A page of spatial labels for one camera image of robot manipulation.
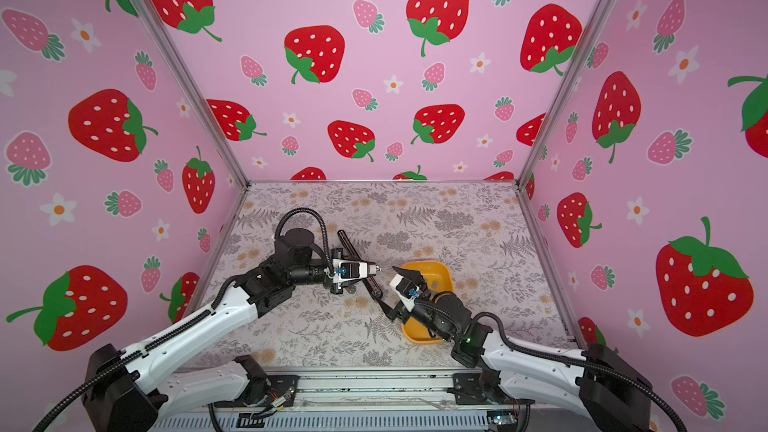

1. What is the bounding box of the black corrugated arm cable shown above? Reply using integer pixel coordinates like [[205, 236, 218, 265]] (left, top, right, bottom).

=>
[[473, 311, 688, 432], [274, 207, 334, 271]]

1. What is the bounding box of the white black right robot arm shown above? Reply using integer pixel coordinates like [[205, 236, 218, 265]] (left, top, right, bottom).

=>
[[390, 268, 652, 431]]

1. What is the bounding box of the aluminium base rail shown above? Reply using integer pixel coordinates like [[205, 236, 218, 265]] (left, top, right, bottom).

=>
[[128, 367, 631, 432]]

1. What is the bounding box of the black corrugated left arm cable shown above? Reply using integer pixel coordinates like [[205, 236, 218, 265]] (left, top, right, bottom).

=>
[[274, 207, 334, 271]]

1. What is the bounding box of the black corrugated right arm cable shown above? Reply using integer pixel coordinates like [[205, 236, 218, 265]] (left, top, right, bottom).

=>
[[473, 311, 688, 432]]

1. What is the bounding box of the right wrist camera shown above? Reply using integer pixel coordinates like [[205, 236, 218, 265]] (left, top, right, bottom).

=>
[[389, 274, 422, 312]]

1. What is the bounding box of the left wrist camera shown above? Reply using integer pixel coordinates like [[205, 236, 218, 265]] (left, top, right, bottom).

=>
[[333, 259, 379, 282]]

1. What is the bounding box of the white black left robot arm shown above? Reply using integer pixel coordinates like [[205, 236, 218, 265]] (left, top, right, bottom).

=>
[[82, 228, 380, 431]]

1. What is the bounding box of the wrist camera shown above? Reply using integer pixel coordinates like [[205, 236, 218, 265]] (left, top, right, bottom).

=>
[[333, 259, 379, 282], [389, 274, 422, 312]]

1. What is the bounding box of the yellow plastic tray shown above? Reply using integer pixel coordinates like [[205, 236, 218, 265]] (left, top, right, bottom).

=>
[[398, 260, 455, 346]]

